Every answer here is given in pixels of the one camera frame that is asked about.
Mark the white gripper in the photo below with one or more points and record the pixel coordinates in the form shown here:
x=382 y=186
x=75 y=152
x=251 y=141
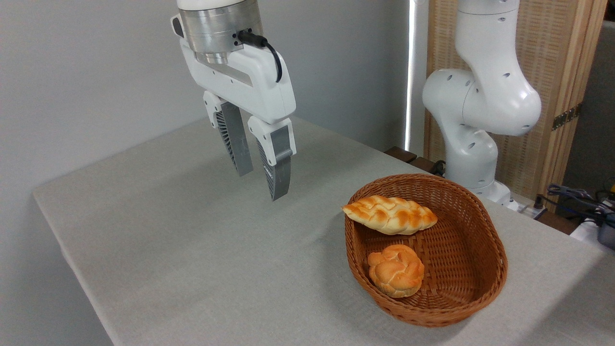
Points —
x=259 y=91

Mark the long braided bread loaf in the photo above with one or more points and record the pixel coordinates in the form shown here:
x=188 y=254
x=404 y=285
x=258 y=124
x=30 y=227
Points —
x=389 y=215

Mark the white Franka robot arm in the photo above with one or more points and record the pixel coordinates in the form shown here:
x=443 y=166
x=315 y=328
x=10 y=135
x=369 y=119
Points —
x=485 y=96

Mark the round knotted bread roll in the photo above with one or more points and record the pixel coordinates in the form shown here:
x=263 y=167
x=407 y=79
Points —
x=396 y=271

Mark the brown oval wicker basket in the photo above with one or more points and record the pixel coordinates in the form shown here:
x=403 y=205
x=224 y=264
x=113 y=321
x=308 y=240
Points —
x=456 y=250

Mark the grey tablecloth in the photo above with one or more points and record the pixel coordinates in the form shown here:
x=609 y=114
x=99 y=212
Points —
x=192 y=264

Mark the dark brown wooden block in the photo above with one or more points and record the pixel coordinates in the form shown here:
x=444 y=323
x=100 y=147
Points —
x=401 y=154
x=424 y=164

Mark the white power strip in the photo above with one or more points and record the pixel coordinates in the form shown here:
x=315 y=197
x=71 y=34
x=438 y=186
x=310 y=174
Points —
x=531 y=210

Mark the metal screen hinge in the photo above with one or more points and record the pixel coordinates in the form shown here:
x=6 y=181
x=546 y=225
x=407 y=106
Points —
x=565 y=117

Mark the wooden woven folding screen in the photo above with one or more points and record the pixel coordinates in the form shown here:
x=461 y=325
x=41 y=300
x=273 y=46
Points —
x=552 y=48

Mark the white plastic object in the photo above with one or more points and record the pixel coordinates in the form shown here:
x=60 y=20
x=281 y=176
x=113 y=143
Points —
x=585 y=230

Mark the grey box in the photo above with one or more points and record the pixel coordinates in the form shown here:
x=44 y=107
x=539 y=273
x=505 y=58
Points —
x=607 y=233

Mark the white vertical post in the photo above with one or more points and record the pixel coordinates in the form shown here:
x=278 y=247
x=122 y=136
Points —
x=417 y=72

